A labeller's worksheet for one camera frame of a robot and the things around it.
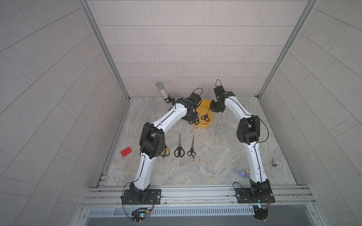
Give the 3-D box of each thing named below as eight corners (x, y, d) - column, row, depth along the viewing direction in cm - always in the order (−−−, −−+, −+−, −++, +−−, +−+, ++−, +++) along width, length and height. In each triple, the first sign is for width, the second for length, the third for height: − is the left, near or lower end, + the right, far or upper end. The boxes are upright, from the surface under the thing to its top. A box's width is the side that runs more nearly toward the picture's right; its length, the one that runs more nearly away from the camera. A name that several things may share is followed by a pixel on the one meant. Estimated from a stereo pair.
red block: (123, 157, 86) (121, 154, 83) (122, 153, 87) (120, 151, 85) (132, 152, 88) (130, 149, 85) (130, 148, 89) (129, 146, 87)
